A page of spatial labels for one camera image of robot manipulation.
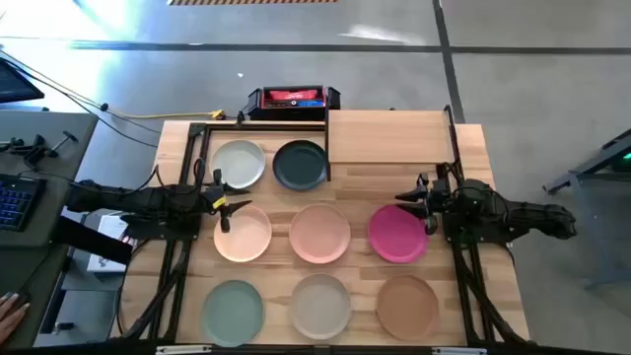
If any pale grey plate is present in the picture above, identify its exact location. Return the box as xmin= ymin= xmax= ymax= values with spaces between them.
xmin=210 ymin=139 xmax=267 ymax=190

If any black flat bar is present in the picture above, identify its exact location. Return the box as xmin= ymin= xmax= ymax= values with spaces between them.
xmin=51 ymin=215 xmax=134 ymax=266

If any grey desk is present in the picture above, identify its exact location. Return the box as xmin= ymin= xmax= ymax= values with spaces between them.
xmin=0 ymin=108 xmax=100 ymax=349

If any red black power station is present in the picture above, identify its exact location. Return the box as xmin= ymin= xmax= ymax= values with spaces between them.
xmin=245 ymin=85 xmax=342 ymax=122

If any grey metal stand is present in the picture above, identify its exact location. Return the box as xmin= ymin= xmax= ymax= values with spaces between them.
xmin=541 ymin=128 xmax=631 ymax=290

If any white strip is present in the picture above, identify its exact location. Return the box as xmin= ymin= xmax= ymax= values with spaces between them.
xmin=155 ymin=344 xmax=214 ymax=355

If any peach plate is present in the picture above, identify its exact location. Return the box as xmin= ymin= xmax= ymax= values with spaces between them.
xmin=213 ymin=204 xmax=273 ymax=263

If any white box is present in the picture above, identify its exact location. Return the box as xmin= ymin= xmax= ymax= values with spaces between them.
xmin=86 ymin=214 xmax=132 ymax=274

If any salmon pink plate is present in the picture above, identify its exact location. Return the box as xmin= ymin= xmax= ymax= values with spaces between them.
xmin=289 ymin=203 xmax=352 ymax=265

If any person's hand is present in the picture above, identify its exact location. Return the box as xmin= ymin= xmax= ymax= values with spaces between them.
xmin=0 ymin=291 xmax=32 ymax=346

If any beige grey plate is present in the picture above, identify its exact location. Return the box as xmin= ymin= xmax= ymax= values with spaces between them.
xmin=289 ymin=273 xmax=353 ymax=341

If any black aluminium table frame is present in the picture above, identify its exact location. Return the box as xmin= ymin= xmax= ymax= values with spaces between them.
xmin=110 ymin=104 xmax=531 ymax=349

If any black keyboard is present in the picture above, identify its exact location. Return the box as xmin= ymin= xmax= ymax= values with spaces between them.
xmin=0 ymin=173 xmax=48 ymax=233

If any dark green plate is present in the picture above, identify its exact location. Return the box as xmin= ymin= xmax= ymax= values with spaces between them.
xmin=272 ymin=139 xmax=329 ymax=192

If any black floor cable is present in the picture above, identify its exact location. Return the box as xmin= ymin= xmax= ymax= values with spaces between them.
xmin=0 ymin=48 xmax=162 ymax=149

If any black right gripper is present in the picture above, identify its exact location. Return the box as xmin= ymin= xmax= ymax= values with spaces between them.
xmin=393 ymin=172 xmax=448 ymax=237

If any black computer monitor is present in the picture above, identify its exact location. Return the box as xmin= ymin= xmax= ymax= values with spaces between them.
xmin=0 ymin=56 xmax=45 ymax=105

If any magenta plate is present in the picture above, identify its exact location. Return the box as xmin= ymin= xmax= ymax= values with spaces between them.
xmin=367 ymin=204 xmax=430 ymax=264

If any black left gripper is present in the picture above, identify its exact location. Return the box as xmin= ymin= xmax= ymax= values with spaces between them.
xmin=196 ymin=169 xmax=253 ymax=234

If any sage green plate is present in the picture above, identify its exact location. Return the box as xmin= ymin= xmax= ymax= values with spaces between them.
xmin=200 ymin=279 xmax=266 ymax=348

